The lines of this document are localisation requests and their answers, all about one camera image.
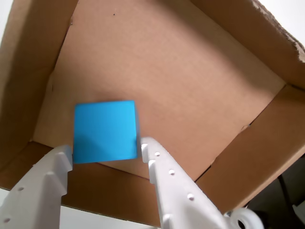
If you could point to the brown cardboard box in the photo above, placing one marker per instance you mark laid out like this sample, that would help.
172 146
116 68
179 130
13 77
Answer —
190 83

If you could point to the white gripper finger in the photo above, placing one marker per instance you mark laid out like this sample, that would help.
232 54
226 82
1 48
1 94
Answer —
35 198
181 202

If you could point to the blue cube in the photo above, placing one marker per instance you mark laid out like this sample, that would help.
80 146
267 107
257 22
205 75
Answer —
104 128

